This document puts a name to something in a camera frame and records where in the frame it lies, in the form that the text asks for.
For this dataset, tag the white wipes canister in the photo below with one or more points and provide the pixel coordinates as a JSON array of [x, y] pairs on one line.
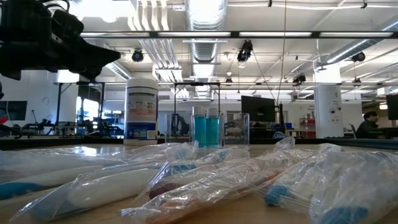
[[141, 109]]

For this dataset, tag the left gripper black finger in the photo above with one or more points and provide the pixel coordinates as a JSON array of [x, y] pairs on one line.
[[96, 56]]

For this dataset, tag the white round column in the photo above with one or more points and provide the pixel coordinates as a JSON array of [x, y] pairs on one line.
[[328, 105]]

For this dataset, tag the red storage shelf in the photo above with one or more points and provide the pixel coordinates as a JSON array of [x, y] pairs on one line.
[[308, 126]]

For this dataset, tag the clear acrylic organizer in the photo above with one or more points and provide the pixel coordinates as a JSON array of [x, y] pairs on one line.
[[236, 130]]

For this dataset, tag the black desktop monitor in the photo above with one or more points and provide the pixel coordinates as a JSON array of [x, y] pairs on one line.
[[392, 107], [258, 109]]

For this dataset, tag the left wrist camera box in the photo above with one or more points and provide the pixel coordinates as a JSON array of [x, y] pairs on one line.
[[66, 26]]

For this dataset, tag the black overhead light bar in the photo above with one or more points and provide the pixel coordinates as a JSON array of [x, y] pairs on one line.
[[234, 34]]

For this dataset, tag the black ceiling camera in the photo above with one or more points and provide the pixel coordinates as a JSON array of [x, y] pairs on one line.
[[299, 78], [245, 51], [359, 56], [137, 55]]

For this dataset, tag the dark wall screen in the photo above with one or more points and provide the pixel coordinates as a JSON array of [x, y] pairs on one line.
[[14, 110]]

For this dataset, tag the plastic-wrapped orange toothbrush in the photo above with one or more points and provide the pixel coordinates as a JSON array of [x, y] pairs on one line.
[[177, 208]]

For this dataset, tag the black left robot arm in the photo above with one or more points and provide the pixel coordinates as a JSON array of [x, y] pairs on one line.
[[15, 40]]

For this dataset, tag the person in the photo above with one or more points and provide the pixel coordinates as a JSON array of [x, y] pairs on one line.
[[368, 126]]

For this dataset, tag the black aluminium rig frame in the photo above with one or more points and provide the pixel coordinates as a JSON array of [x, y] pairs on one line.
[[62, 142]]

